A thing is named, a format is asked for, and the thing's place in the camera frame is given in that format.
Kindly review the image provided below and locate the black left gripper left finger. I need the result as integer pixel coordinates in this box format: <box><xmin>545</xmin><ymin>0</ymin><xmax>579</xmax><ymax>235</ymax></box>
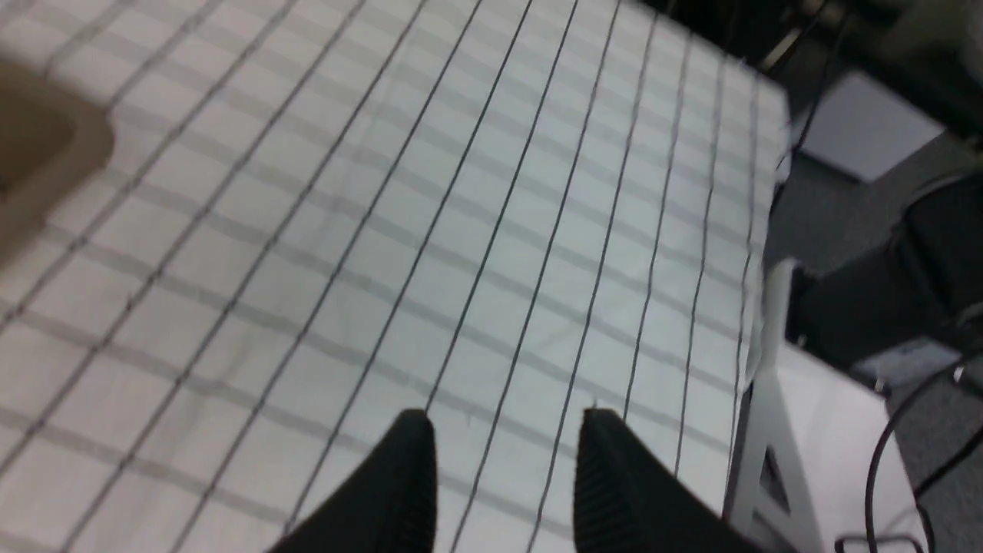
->
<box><xmin>270</xmin><ymin>409</ymin><xmax>438</xmax><ymax>552</ymax></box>

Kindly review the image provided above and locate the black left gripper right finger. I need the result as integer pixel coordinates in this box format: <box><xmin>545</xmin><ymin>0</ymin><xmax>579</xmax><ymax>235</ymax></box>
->
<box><xmin>572</xmin><ymin>407</ymin><xmax>759</xmax><ymax>552</ymax></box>

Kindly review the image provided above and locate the black equipment beside table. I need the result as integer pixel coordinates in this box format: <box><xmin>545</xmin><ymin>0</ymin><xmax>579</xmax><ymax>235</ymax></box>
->
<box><xmin>791</xmin><ymin>169</ymin><xmax>982</xmax><ymax>369</ymax></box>

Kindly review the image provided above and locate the grey box on floor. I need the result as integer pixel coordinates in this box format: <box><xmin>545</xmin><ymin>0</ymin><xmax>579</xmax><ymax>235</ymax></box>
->
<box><xmin>793</xmin><ymin>71</ymin><xmax>944</xmax><ymax>184</ymax></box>

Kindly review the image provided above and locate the olive green plastic bin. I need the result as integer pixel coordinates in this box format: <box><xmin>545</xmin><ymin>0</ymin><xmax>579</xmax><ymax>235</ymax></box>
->
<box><xmin>1</xmin><ymin>57</ymin><xmax>114</xmax><ymax>262</ymax></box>

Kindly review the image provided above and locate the white table frame leg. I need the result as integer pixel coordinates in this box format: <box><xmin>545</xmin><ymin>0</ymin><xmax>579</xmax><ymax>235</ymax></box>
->
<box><xmin>727</xmin><ymin>259</ymin><xmax>938</xmax><ymax>552</ymax></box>

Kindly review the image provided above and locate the black cable on floor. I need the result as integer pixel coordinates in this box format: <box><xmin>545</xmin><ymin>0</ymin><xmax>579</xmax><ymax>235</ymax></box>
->
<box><xmin>833</xmin><ymin>353</ymin><xmax>983</xmax><ymax>553</ymax></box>

